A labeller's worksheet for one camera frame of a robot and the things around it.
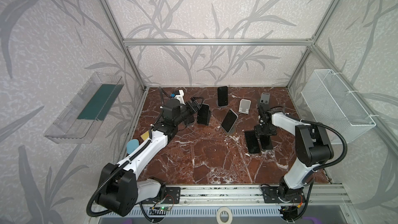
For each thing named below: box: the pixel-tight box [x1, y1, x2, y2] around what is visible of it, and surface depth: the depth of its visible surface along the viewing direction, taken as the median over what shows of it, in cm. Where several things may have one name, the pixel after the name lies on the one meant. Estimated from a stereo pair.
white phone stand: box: [238, 98, 252, 115], surface depth 106 cm
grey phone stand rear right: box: [259, 92, 270, 105], surface depth 108 cm
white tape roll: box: [216, 206, 233, 224], surface depth 69 cm
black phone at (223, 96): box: [217, 86, 229, 107], surface depth 107 cm
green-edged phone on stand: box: [196, 103, 210, 126], surface depth 98 cm
